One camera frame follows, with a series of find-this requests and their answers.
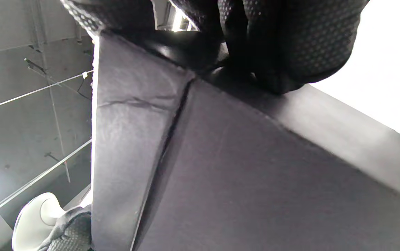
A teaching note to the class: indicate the black right hand controller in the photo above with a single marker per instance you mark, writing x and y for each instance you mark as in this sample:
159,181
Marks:
32,223

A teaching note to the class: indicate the person's right hand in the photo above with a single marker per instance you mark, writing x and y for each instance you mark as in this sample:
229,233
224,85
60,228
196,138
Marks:
290,35

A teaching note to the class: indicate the black gift box lid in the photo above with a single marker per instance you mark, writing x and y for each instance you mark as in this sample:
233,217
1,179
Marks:
256,174

